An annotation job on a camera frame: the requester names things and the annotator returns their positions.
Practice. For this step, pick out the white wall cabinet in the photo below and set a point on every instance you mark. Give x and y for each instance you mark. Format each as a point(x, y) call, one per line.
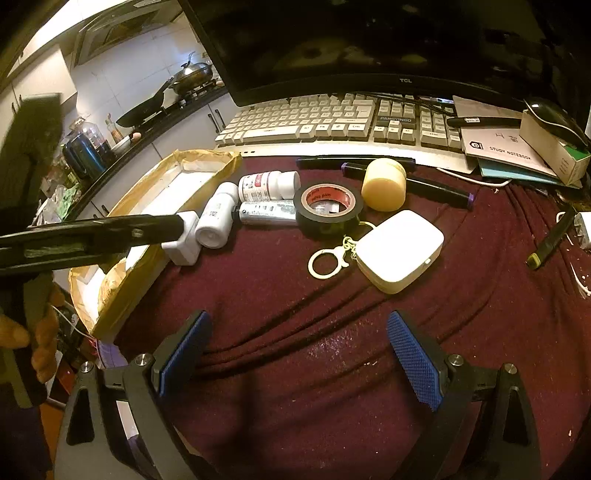
point(46, 74)

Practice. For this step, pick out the gas stove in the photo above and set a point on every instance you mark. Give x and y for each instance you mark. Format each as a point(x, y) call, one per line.
point(198, 95)

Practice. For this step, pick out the silver tube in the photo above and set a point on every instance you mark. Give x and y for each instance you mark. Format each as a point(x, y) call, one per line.
point(268, 213)

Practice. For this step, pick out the black monitor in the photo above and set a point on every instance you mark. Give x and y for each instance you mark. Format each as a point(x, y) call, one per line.
point(369, 46)

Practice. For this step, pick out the glass jar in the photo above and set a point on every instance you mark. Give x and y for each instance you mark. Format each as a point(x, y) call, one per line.
point(87, 129)

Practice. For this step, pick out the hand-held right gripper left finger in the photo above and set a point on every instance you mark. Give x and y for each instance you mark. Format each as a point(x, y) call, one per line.
point(184, 353)

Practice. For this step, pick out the person's left forearm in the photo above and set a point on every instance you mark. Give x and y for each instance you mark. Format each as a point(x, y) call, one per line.
point(23, 447)

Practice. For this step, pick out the seasoning bottle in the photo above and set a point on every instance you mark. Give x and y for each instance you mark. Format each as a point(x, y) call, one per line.
point(115, 134)

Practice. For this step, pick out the white and grey keyboard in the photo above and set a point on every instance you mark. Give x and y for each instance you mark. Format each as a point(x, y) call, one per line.
point(295, 124)

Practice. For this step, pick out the white charger plug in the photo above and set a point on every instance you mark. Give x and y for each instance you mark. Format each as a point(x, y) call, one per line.
point(584, 230)

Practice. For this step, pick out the green plastic bag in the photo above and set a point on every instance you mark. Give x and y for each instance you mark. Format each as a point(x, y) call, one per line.
point(69, 198)

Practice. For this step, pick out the range hood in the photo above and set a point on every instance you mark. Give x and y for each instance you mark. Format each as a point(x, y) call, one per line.
point(115, 32)

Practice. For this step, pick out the maroon cloth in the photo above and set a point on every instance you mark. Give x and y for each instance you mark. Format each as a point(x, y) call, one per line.
point(295, 300)

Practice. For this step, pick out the white square case with keyring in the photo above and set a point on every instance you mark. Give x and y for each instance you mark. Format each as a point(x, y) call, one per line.
point(397, 254)

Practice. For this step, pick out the black computer mouse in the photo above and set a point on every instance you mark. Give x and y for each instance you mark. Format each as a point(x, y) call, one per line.
point(549, 113)

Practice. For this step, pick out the person's left hand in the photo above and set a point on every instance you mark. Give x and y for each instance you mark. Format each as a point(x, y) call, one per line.
point(46, 341)

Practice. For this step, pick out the black marker purple ends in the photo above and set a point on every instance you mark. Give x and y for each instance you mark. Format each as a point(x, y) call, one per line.
point(438, 189)

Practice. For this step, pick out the white power adapter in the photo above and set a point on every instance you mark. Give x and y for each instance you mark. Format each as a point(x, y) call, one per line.
point(182, 249)

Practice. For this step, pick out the white and green carton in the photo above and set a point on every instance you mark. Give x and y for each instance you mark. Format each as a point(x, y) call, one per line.
point(549, 147)

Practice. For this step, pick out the black pen green tip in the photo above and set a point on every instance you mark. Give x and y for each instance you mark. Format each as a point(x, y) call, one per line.
point(551, 240)

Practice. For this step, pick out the blue booklet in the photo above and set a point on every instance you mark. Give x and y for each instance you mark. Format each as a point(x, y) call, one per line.
point(508, 173)

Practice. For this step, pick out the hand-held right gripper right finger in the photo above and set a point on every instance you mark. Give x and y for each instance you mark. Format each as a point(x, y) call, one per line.
point(413, 360)

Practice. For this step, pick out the black tape roll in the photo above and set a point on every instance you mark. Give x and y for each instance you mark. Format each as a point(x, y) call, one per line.
point(304, 221)

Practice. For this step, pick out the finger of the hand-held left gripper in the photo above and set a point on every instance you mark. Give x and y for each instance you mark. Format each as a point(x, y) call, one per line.
point(147, 228)

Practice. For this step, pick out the black kitchen counter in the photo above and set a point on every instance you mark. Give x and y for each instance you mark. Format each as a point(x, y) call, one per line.
point(152, 134)

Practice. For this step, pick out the steel wok with lid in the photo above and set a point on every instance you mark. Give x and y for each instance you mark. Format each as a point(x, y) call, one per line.
point(194, 74)

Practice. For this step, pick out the yellow round jar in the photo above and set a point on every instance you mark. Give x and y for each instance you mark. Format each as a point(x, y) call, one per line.
point(383, 189)

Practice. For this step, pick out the white bowl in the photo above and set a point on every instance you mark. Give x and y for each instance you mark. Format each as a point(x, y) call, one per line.
point(121, 145)

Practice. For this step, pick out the white base cabinet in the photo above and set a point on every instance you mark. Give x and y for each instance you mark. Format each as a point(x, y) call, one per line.
point(184, 129)

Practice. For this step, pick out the grey notebook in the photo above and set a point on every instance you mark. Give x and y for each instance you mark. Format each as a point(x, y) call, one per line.
point(498, 147)

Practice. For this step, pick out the cardboard box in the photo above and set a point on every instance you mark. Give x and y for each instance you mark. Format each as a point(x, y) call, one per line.
point(203, 161)

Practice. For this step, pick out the black frying pan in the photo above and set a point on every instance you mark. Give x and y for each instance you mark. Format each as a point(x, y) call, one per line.
point(138, 115)

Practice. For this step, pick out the white pill bottle red label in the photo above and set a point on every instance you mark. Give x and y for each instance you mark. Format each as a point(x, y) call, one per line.
point(272, 184)

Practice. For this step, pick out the white plastic bottle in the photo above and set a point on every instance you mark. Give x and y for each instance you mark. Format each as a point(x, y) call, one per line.
point(217, 217)

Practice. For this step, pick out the dark kettle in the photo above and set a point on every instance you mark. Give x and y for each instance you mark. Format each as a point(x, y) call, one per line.
point(85, 157)

